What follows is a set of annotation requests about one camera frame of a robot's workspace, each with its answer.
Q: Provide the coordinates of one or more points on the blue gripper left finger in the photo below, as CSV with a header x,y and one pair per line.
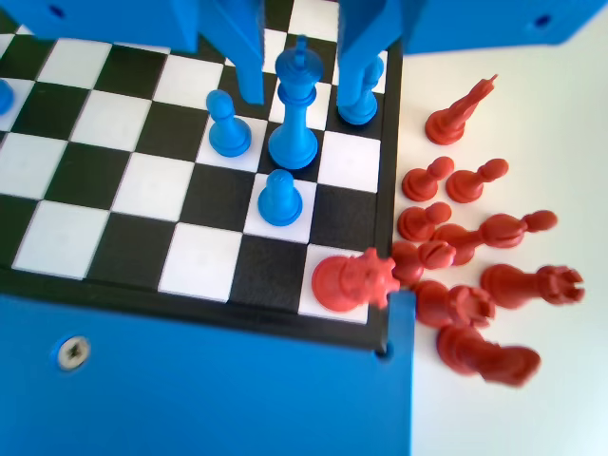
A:
x,y
242,38

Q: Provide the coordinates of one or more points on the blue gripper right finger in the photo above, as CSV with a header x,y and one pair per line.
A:
x,y
356,38

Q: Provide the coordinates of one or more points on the tall blue king piece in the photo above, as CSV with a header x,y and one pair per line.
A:
x,y
292,138

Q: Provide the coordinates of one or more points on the blue chess pawn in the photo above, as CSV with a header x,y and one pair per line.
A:
x,y
5,97
228,128
369,104
280,199

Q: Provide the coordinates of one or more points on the red bishop off board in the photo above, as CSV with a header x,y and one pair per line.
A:
x,y
446,123

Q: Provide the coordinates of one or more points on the red chess pawn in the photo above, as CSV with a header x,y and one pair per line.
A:
x,y
468,185
418,221
423,183
540,221

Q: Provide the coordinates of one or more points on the red chess bishop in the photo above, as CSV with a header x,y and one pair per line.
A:
x,y
413,261
475,235

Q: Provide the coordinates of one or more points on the red queen piece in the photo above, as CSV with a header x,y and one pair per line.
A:
x,y
347,282

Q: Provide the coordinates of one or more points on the red chess rook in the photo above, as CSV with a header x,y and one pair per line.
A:
x,y
518,285
446,304

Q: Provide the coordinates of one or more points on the red chess knight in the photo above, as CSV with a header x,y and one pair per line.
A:
x,y
480,354

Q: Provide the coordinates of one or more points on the black and white chessboard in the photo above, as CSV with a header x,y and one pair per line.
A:
x,y
142,190

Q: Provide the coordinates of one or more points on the silver screw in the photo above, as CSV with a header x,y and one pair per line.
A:
x,y
72,352

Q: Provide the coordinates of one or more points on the blue board holder plate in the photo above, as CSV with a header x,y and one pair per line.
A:
x,y
214,394

